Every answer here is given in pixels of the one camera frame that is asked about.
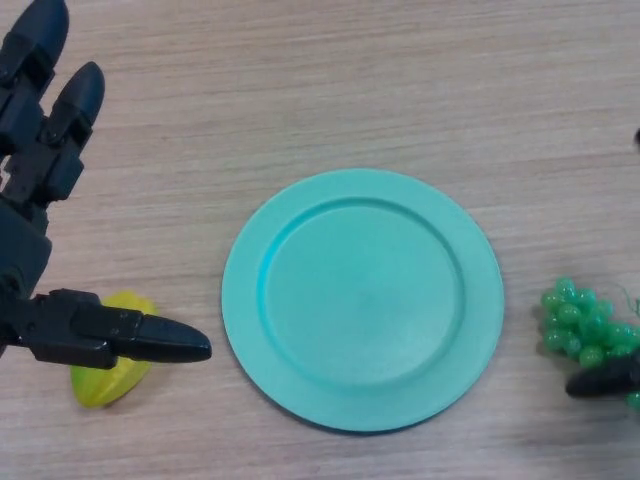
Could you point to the green grapes bunch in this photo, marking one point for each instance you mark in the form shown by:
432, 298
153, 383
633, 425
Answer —
575, 320

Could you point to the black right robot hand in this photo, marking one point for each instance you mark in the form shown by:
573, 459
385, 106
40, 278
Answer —
602, 380

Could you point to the yellow starfruit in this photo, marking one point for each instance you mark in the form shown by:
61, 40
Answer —
107, 385

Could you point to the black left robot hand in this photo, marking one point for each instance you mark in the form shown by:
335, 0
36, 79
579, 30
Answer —
35, 180

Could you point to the green round plate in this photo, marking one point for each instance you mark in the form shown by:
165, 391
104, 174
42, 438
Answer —
362, 301

